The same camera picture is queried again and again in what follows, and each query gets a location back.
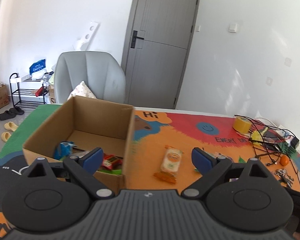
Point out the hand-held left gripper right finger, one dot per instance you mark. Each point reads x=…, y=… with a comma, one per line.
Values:
x=202, y=160

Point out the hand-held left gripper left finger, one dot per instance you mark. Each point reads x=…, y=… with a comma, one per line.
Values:
x=93, y=158

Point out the red snack packet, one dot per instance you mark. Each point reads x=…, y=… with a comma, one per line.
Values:
x=112, y=160

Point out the lime green snack packet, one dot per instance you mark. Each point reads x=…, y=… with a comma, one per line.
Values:
x=112, y=171

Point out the blue snack packet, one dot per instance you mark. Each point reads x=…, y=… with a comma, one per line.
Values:
x=63, y=150

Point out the cream bread packet orange ends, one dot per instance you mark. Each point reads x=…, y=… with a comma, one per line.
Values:
x=170, y=162

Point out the brown cardboard box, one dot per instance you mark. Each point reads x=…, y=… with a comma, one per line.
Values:
x=95, y=115

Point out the bunch of keys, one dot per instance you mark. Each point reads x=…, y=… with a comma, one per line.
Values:
x=285, y=177

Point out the orange fruit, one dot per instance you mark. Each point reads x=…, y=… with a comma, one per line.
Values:
x=284, y=160

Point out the yellow tape roll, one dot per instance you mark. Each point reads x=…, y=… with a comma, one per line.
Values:
x=242, y=125

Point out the colourful cartoon table mat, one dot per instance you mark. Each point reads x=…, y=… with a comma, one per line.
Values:
x=150, y=140

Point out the white power strip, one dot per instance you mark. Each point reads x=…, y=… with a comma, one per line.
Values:
x=295, y=143

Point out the yellow plastic clip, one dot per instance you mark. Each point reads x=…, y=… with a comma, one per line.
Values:
x=257, y=136

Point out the white dotted pillow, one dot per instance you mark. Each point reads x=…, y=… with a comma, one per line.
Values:
x=81, y=91

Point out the cardboard box with black print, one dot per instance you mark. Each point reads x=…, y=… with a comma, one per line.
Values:
x=52, y=95

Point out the grey upholstered chair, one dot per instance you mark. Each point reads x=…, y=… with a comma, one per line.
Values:
x=95, y=72

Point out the black shoe rack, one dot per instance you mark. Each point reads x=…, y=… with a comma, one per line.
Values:
x=27, y=92

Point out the pair of black slippers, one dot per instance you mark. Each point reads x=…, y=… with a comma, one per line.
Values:
x=11, y=113

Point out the blue plastic bag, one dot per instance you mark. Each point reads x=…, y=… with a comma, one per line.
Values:
x=37, y=66

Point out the small printed cardboard box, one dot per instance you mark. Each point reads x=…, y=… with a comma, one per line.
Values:
x=0, y=97

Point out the white foam board with holes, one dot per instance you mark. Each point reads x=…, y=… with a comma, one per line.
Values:
x=86, y=38

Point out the grey door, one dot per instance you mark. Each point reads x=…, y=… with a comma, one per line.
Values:
x=162, y=42

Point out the white wall socket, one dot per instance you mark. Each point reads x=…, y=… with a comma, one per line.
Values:
x=287, y=62
x=269, y=80

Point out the white wall switch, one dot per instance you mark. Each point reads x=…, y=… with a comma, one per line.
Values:
x=233, y=27

